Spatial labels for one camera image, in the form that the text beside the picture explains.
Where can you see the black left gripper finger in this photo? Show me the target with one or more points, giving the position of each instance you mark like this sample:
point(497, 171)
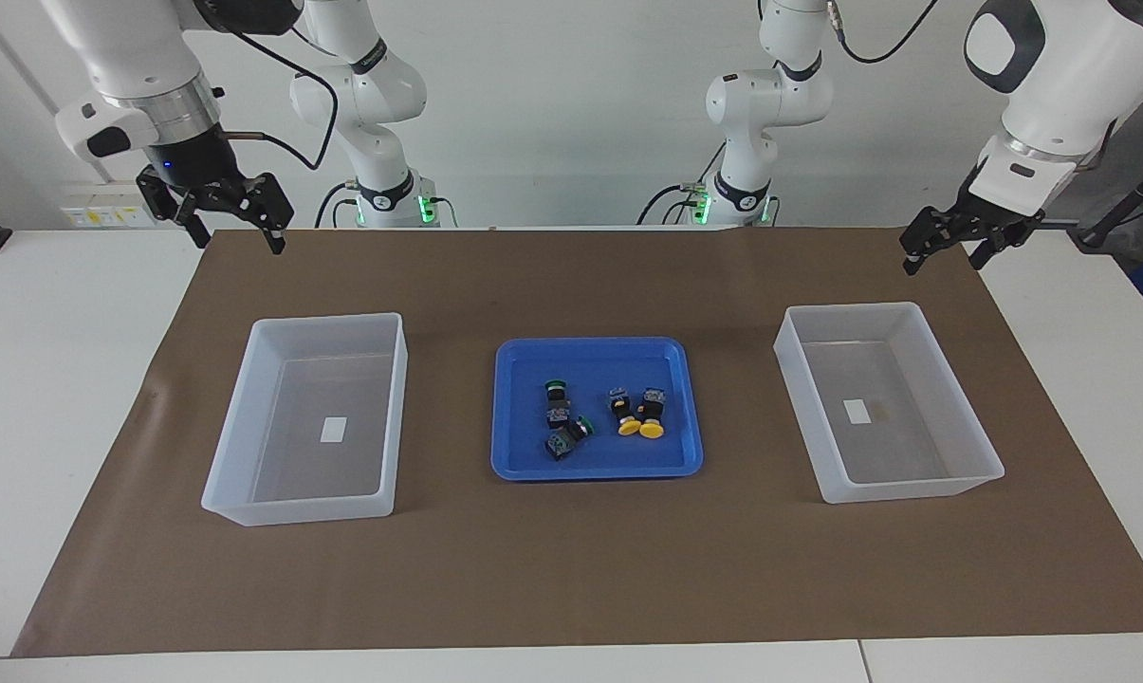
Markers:
point(931, 230)
point(998, 245)

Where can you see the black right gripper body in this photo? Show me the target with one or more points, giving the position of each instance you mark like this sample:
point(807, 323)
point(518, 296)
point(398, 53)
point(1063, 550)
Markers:
point(192, 166)

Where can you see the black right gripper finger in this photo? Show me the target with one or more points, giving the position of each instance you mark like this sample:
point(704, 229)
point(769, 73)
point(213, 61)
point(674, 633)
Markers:
point(272, 209)
point(168, 201)

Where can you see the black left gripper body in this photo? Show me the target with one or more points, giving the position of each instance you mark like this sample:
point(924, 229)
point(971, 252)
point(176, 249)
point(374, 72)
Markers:
point(998, 220)

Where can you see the yellow push button switch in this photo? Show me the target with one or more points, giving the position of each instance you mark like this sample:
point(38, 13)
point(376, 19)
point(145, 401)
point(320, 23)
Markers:
point(652, 410)
point(620, 406)

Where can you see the green push button switch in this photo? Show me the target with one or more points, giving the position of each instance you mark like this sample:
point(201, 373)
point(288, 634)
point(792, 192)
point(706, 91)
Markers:
point(562, 444)
point(558, 403)

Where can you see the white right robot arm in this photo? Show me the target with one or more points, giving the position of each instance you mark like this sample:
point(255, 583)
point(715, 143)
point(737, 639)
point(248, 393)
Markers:
point(135, 47)

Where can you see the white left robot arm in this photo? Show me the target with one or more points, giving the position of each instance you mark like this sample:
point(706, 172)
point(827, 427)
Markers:
point(1064, 85)

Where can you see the black tripod leg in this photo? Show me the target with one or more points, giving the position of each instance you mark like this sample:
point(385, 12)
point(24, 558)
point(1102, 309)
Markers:
point(1126, 204)

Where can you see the white paper label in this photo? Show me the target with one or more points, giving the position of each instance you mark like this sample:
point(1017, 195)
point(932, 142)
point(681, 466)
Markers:
point(857, 412)
point(334, 430)

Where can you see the translucent white plastic box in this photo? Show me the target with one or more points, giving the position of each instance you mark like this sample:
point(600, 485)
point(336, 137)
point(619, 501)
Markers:
point(903, 455)
point(296, 474)

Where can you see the blue plastic tray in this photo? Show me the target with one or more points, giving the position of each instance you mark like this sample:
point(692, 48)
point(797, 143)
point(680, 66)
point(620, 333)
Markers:
point(533, 446)

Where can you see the brown paper table mat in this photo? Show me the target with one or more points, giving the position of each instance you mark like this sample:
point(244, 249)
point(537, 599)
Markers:
point(571, 569)

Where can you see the grey wall socket strip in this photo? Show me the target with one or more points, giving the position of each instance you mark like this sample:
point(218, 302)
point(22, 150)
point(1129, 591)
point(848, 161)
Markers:
point(97, 213)

